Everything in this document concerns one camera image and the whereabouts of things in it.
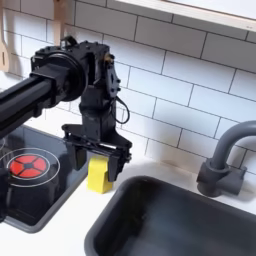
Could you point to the yellow hexagonal wooden block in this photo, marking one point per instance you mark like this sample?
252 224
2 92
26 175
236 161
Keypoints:
98 178

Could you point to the black toy stove top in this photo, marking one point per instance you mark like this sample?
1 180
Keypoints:
50 203

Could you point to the dark grey sink basin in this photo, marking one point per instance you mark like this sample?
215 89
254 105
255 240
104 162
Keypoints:
160 216

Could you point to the dark grey tap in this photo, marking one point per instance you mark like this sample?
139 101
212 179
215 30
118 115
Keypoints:
216 176

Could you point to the wooden spoon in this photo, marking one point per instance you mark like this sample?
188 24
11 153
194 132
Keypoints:
59 20

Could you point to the wooden slotted spatula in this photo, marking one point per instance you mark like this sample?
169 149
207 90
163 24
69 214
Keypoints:
4 57

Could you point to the white wooden shelf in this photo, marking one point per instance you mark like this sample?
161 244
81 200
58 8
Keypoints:
200 15

